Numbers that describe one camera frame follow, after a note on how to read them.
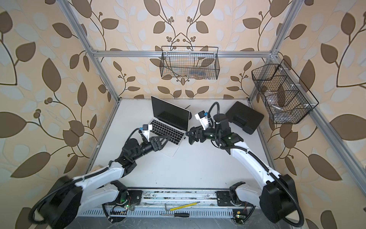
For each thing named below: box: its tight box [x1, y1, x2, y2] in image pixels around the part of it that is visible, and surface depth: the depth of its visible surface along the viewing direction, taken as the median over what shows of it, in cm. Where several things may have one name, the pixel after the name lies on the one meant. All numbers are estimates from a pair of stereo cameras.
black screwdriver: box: [160, 212, 190, 218], surface depth 72 cm
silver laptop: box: [149, 95, 191, 158], surface depth 101 cm
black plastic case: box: [225, 101, 265, 135], surface depth 104 cm
